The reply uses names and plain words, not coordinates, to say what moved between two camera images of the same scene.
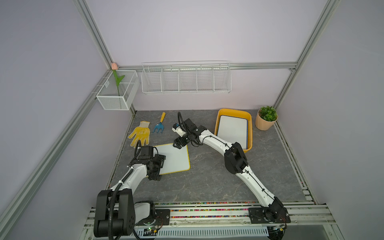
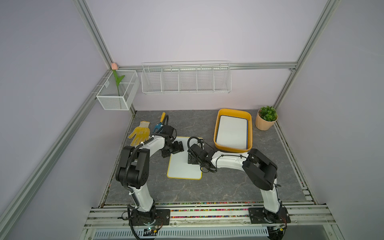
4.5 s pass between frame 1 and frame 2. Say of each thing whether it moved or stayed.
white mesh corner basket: stayed
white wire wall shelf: stayed
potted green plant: stayed
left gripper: moved
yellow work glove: stayed
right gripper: moved
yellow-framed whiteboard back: moved
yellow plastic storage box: stayed
